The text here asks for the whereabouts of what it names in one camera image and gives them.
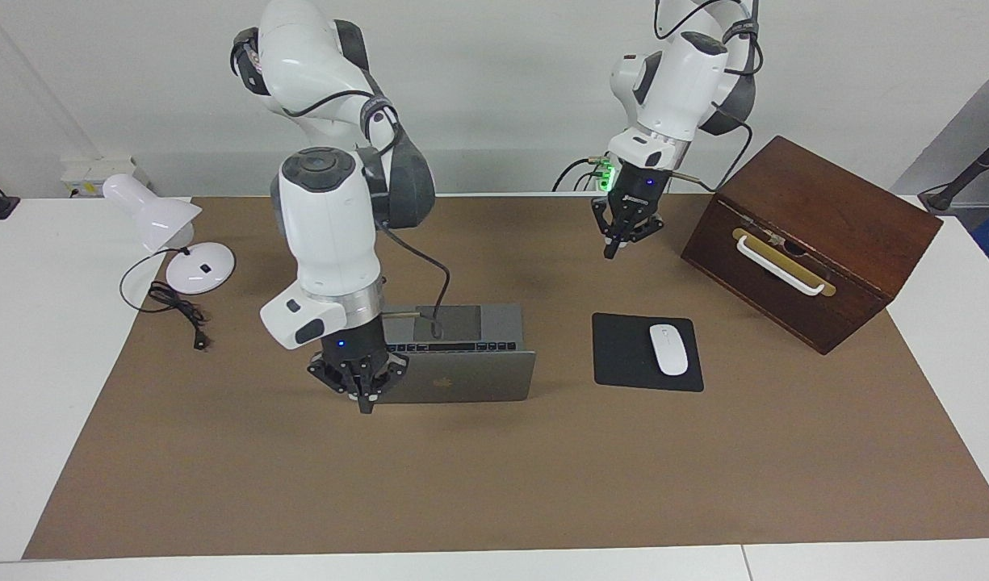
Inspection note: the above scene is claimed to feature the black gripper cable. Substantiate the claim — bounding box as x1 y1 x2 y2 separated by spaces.
654 0 761 194
377 222 451 340

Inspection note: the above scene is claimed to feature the white power strip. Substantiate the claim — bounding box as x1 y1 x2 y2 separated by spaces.
61 156 152 199

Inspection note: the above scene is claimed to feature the black left base cable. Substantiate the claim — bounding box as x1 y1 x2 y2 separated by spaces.
552 156 614 193

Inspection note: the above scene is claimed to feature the black stand leg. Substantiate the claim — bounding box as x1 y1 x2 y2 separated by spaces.
920 129 989 215

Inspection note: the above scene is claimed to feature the white computer mouse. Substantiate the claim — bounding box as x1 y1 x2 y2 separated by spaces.
649 324 689 377

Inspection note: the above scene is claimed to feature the dark brown wooden box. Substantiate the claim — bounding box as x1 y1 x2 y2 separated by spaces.
681 135 944 356

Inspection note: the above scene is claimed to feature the black mouse pad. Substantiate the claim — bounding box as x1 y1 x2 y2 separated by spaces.
592 312 705 393

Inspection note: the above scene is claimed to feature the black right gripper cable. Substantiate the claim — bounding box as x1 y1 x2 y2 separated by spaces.
377 222 451 340

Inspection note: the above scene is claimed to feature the black lamp power cable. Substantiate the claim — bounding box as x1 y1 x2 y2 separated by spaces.
119 246 212 351

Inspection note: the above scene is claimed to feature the brown table mat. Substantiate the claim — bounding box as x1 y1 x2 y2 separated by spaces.
22 194 989 560

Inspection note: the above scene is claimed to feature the white box handle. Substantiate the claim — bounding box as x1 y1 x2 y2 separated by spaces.
736 234 828 297

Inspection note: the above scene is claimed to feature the silver grey laptop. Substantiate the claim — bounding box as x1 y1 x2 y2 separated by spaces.
381 304 537 404

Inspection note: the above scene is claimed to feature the white desk lamp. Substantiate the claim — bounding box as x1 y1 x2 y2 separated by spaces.
102 173 237 295

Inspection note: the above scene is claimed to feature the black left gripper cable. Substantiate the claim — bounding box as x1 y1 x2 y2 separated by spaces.
654 0 761 194

